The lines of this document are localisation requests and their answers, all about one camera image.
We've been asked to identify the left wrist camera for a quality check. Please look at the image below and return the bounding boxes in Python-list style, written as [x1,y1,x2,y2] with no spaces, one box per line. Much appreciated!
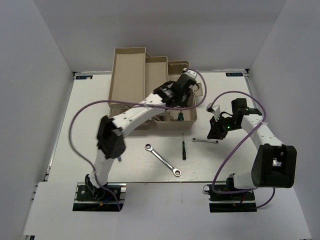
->
[183,68,198,80]

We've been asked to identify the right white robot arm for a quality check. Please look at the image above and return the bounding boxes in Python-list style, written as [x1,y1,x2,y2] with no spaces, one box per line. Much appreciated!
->
[206,98,297,200]

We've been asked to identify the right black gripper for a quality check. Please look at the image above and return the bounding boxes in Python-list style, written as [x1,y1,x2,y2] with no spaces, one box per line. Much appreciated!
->
[207,113,241,140]

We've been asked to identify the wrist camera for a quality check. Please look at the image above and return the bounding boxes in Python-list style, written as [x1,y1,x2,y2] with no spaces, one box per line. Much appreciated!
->
[183,68,198,80]
[206,103,221,122]

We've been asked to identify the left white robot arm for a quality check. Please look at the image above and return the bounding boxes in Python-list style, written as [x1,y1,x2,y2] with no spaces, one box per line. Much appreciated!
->
[85,70,197,200]

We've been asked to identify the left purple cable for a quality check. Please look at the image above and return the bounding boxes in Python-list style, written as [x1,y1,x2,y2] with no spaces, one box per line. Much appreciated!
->
[67,67,208,210]

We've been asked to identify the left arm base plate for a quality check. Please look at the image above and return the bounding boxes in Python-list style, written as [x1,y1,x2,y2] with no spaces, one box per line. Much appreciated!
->
[72,183,127,212]

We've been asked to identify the thin black green screwdriver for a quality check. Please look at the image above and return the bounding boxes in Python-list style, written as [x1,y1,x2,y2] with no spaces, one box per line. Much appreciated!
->
[182,133,187,161]

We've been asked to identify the stubby green orange screwdriver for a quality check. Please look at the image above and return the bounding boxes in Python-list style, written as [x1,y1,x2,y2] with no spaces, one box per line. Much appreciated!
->
[176,111,184,121]

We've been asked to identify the beige cantilever toolbox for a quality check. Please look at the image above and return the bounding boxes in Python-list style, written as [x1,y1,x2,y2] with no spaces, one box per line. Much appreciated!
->
[108,47,203,130]

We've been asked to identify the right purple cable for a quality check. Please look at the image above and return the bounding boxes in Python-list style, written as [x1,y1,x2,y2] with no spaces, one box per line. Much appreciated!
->
[206,91,276,208]

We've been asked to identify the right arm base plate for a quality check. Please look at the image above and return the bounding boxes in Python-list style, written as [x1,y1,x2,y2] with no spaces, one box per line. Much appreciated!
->
[203,184,257,213]

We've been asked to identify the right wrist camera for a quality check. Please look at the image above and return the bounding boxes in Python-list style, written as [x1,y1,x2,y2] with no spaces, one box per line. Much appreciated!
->
[206,103,221,122]

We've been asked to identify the large ratchet wrench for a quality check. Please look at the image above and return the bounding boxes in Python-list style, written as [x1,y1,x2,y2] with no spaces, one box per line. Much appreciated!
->
[144,143,182,178]

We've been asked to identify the small combination wrench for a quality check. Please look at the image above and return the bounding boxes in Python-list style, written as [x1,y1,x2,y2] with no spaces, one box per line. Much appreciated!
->
[191,138,219,144]

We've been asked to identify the purple cable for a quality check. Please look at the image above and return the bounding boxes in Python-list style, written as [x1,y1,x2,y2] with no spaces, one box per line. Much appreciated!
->
[206,91,276,208]
[67,67,208,210]

